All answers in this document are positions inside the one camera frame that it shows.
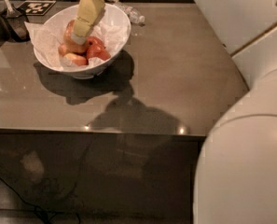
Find white ceramic bowl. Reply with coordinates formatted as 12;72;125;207
32;3;132;80

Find small apple left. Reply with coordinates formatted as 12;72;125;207
58;44;68;56

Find large yellow-red apple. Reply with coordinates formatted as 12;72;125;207
63;20;88;54

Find black white marker tag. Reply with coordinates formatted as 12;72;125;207
19;0;55;16

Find black scoop with white handle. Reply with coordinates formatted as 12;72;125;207
1;0;29;42

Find pale red apple front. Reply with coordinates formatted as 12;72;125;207
62;53;88;66

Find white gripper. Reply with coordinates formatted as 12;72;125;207
71;0;118;45

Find white crumpled paper liner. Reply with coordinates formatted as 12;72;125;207
23;13;130;69

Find red apple middle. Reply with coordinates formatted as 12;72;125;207
87;36;104;47

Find black floor cable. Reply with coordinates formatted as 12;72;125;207
0;166;83;224

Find red apple right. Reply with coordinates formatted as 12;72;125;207
86;44;111;61

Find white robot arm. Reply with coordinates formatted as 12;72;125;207
191;0;277;224

